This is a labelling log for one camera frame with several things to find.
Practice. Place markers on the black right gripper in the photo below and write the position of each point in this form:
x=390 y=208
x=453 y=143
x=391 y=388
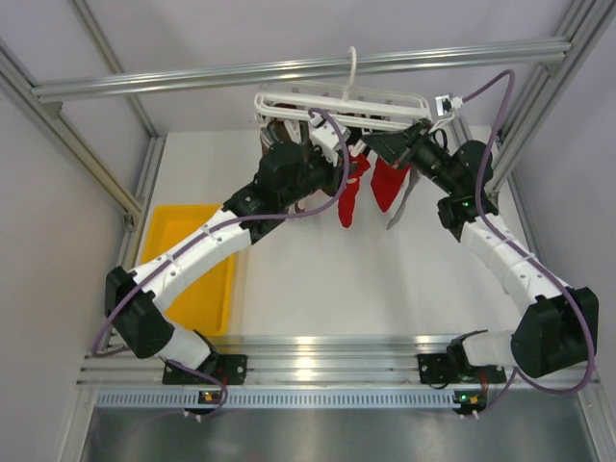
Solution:
x=396 y=145

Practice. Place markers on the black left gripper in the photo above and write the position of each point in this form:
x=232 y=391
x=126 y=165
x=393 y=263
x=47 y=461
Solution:
x=335 y=173

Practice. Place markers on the red santa sock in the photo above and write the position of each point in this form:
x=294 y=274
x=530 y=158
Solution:
x=347 y=201
x=386 y=183

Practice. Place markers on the grey sock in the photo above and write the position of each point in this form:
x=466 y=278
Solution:
x=413 y=180

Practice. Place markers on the black sock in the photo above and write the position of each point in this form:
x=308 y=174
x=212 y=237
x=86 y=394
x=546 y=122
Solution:
x=355 y=132

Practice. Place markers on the white plastic clip hanger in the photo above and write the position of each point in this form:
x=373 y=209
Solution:
x=292 y=100

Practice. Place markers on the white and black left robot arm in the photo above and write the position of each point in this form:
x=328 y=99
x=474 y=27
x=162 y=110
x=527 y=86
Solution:
x=136 y=300

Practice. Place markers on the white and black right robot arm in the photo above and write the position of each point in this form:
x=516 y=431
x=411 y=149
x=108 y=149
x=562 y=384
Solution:
x=558 y=324

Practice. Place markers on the pink sock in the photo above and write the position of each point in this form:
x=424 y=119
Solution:
x=312 y=202

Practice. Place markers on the maroon striped brown sock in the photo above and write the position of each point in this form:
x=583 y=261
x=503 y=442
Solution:
x=273 y=130

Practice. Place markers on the yellow plastic tray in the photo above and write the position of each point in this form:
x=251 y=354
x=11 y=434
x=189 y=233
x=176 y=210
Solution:
x=206 y=305

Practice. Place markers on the aluminium top crossbar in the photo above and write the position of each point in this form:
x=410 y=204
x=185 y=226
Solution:
x=550 y=50

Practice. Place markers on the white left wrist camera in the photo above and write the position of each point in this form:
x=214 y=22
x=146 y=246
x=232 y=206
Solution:
x=328 y=134

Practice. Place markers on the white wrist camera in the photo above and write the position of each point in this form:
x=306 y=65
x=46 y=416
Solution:
x=328 y=134
x=447 y=106

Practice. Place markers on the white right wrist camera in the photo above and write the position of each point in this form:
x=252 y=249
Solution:
x=447 y=106

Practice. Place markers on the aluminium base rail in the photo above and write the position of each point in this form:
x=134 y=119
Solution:
x=289 y=361

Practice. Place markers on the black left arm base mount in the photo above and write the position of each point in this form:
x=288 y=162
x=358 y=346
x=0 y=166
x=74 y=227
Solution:
x=229 y=369

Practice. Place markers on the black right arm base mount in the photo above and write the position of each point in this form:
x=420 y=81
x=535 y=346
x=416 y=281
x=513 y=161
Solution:
x=438 y=371

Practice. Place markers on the aluminium right frame post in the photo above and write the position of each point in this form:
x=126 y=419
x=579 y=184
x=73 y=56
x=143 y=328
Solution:
x=582 y=26

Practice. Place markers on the aluminium frame post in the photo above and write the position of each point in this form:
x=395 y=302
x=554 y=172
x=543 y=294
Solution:
x=19 y=84
x=582 y=26

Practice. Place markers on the slotted grey cable duct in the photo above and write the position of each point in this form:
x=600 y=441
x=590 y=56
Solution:
x=290 y=399

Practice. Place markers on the aluminium left frame post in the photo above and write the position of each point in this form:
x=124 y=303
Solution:
x=19 y=84

